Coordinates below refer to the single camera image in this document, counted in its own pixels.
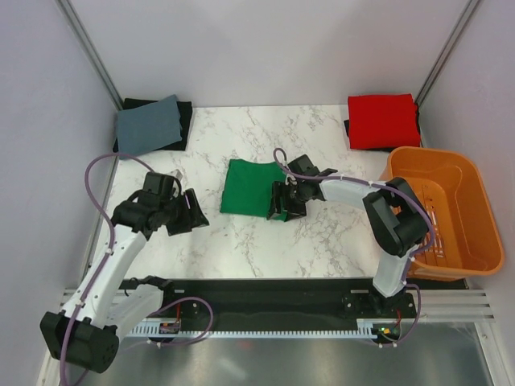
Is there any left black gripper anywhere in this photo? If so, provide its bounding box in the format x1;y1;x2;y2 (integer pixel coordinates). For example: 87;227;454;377
159;188;208;236

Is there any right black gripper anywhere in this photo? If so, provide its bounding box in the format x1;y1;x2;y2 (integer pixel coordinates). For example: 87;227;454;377
267;180;308;221

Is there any green polo shirt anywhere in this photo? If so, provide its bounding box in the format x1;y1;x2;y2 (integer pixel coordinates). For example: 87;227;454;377
220;158;286;218

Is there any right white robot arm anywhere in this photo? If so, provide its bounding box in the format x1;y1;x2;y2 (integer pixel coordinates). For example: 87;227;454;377
266;176;435;317

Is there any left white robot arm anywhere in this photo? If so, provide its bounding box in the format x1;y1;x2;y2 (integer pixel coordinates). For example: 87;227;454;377
40;189;209;373

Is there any folded grey-blue shirt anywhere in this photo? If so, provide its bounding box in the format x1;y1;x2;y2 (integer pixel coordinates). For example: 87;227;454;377
115;94;183;161

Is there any folded black shirt left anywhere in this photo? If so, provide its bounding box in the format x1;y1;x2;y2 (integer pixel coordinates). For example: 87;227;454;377
112;97;194;154

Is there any folded red shirt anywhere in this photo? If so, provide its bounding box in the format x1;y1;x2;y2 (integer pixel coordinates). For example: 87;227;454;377
345;93;421;150

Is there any orange plastic basket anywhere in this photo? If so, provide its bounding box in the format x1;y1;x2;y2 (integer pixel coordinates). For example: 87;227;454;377
381;146;505;281

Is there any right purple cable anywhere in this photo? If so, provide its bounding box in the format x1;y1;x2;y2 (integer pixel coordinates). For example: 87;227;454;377
272;147;435;349

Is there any purple cable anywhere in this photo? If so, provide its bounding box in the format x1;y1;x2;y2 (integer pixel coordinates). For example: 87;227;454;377
60;154;214;386
272;147;435;349

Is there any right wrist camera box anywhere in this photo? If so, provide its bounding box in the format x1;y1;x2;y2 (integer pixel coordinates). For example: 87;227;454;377
287;154;319;181

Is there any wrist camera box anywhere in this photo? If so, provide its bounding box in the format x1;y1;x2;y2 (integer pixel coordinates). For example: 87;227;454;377
287;154;319;181
142;170;183;199

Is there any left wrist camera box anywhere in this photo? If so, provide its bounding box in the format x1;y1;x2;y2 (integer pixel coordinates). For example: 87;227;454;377
142;170;183;199

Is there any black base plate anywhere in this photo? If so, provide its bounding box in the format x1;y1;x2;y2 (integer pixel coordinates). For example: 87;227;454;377
158;278;417;331

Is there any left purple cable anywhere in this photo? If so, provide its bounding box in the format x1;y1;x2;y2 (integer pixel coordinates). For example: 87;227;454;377
60;154;214;386

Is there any white slotted cable duct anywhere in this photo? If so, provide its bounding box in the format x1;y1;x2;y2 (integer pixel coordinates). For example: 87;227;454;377
127;319;400;339

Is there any aluminium rail frame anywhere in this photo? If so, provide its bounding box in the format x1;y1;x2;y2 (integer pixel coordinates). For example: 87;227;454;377
56;287;496;322

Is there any left aluminium corner post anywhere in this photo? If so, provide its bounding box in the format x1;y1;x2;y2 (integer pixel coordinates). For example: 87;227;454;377
56;0;123;110

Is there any aluminium corner post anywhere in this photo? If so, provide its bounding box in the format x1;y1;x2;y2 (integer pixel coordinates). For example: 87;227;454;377
415;0;483;107
56;0;123;110

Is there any right aluminium corner post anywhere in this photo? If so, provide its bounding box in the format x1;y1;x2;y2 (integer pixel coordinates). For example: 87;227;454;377
415;0;483;107

